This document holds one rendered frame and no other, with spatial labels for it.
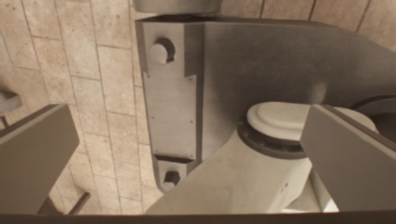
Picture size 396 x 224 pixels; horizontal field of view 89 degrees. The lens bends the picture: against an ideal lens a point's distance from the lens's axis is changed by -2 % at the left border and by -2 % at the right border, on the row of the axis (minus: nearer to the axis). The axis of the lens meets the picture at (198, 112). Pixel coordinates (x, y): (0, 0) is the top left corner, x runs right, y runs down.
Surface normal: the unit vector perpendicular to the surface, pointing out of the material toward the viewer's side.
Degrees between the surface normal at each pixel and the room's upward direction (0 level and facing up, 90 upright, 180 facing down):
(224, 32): 0
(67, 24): 0
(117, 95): 0
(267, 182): 90
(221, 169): 90
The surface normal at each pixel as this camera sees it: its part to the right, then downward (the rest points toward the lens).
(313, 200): 0.01, -0.88
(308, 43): -0.18, 0.48
